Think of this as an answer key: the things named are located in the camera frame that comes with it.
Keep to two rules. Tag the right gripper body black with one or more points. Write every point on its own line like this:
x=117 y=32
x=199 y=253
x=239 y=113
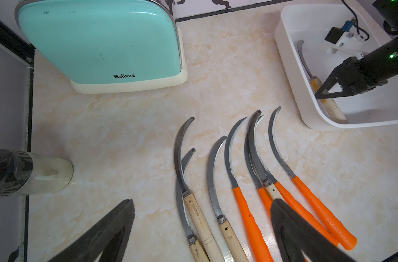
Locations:
x=357 y=76

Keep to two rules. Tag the mint green toaster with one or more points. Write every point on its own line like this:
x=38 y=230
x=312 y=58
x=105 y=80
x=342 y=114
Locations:
x=107 y=46

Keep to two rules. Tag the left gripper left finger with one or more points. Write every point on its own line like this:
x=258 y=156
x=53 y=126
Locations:
x=106 y=240

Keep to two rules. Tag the small jar with black lid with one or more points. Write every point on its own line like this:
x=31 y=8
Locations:
x=26 y=173

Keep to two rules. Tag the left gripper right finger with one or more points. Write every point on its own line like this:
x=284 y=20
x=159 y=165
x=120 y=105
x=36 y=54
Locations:
x=296 y=238

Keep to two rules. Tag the orange handle sickle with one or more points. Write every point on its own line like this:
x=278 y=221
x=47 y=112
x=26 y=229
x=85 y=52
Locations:
x=266 y=200
x=334 y=225
x=260 y=249
x=296 y=206

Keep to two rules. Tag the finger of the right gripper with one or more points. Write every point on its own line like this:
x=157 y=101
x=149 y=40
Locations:
x=324 y=91

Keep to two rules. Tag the white storage box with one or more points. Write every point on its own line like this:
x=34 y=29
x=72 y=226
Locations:
x=311 y=23

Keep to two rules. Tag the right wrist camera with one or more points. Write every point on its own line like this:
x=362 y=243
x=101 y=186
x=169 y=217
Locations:
x=345 y=41

